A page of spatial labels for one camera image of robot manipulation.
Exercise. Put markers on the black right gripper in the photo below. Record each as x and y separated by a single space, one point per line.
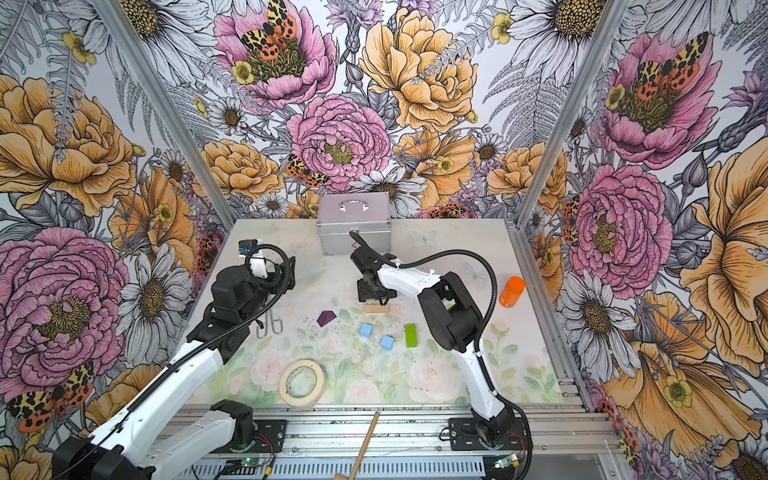
364 292

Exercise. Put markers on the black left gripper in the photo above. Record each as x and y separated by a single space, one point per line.
285 278

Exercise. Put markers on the natural wood plank block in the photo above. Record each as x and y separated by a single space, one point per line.
377 309

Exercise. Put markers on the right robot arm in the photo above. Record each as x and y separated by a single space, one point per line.
453 319

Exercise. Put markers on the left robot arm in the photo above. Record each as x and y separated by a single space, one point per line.
127 445

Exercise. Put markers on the purple wood block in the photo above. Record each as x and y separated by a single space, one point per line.
326 317

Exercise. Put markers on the long green block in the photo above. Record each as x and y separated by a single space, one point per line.
411 335

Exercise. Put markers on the silver first aid case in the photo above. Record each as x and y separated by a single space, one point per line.
367 213

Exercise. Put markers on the masking tape roll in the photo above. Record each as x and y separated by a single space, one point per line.
302 384

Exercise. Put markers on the wooden stick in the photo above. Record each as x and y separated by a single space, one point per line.
362 451

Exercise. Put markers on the orange plastic cup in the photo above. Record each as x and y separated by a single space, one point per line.
512 292

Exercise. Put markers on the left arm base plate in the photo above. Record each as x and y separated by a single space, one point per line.
260 436

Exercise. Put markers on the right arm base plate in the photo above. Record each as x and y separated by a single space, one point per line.
466 434

